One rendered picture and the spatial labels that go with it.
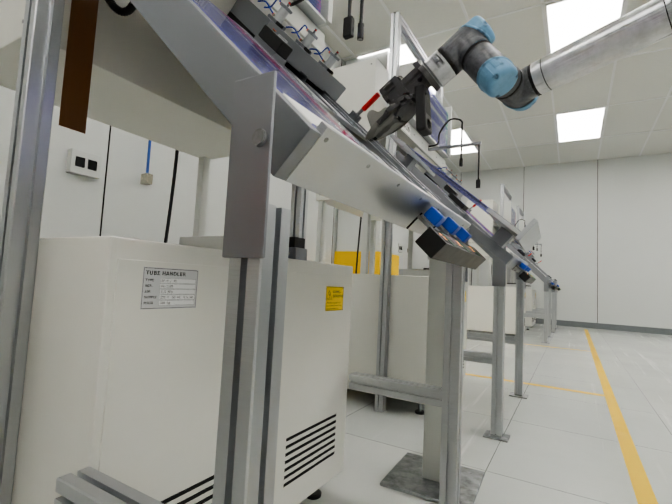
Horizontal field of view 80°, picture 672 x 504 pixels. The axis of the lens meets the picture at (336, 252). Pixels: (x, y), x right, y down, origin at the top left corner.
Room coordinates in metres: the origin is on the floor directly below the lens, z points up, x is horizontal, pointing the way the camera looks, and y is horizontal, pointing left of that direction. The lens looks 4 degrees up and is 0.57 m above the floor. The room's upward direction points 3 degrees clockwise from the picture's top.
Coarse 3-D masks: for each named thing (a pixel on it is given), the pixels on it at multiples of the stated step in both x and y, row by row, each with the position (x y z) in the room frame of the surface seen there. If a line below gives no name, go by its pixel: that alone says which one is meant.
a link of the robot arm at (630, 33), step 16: (656, 0) 0.71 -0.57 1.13; (624, 16) 0.75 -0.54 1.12; (640, 16) 0.72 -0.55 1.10; (656, 16) 0.71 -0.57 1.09; (592, 32) 0.79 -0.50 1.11; (608, 32) 0.76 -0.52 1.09; (624, 32) 0.74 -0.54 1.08; (640, 32) 0.73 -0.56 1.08; (656, 32) 0.72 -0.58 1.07; (560, 48) 0.84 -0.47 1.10; (576, 48) 0.80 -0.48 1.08; (592, 48) 0.78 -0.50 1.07; (608, 48) 0.77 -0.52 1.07; (624, 48) 0.76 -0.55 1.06; (640, 48) 0.76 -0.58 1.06; (544, 64) 0.85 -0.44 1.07; (560, 64) 0.83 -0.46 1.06; (576, 64) 0.81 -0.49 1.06; (592, 64) 0.80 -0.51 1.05; (528, 80) 0.88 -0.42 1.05; (544, 80) 0.86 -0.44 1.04; (560, 80) 0.85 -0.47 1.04; (512, 96) 0.90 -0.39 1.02; (528, 96) 0.90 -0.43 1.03
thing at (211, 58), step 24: (144, 0) 0.53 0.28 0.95; (168, 0) 0.50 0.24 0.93; (168, 24) 0.50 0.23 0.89; (192, 24) 0.47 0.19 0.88; (192, 48) 0.47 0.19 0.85; (216, 48) 0.45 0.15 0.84; (192, 72) 0.47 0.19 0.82; (216, 72) 0.45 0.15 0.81; (240, 72) 0.43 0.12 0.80; (216, 96) 0.45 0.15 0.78; (288, 120) 0.39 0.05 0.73; (288, 144) 0.39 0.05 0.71; (312, 144) 0.40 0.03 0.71; (288, 168) 0.41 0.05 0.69
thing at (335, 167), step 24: (336, 144) 0.42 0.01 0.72; (312, 168) 0.43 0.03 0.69; (336, 168) 0.46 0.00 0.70; (360, 168) 0.49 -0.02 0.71; (384, 168) 0.52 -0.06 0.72; (336, 192) 0.49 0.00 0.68; (360, 192) 0.53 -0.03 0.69; (384, 192) 0.57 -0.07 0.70; (408, 192) 0.62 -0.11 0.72; (384, 216) 0.63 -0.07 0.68; (408, 216) 0.69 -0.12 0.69; (456, 216) 0.85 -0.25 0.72
